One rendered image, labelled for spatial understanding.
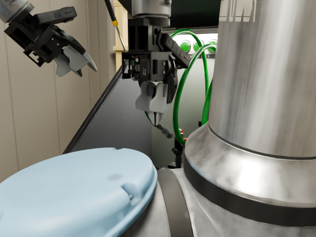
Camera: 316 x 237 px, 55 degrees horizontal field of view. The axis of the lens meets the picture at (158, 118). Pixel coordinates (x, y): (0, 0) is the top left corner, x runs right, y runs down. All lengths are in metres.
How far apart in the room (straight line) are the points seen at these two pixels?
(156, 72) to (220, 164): 0.40
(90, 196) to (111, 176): 0.03
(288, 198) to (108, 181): 0.10
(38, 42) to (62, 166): 0.54
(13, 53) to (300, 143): 2.31
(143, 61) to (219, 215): 0.41
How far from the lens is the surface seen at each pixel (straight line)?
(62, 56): 0.83
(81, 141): 1.07
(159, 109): 0.61
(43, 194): 0.19
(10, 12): 0.76
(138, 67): 0.58
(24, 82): 2.46
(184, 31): 0.95
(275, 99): 0.17
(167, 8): 0.60
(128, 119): 1.24
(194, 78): 1.23
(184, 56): 0.66
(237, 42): 0.18
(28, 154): 2.56
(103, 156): 0.23
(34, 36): 0.77
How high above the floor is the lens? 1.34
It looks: 12 degrees down
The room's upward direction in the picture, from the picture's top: straight up
